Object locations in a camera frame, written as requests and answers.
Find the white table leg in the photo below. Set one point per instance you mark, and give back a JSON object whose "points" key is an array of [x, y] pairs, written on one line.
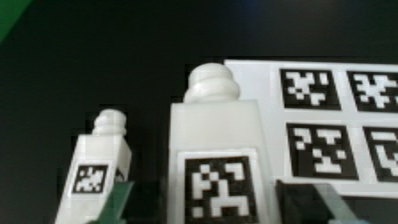
{"points": [[220, 190], [97, 169]]}

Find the white AprilTag base sheet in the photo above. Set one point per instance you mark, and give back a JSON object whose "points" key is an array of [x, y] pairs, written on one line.
{"points": [[328, 112]]}

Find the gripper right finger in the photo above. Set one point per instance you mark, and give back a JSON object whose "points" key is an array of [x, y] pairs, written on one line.
{"points": [[311, 205]]}

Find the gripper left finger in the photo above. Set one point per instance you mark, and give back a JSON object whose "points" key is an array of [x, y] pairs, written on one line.
{"points": [[110, 214]]}

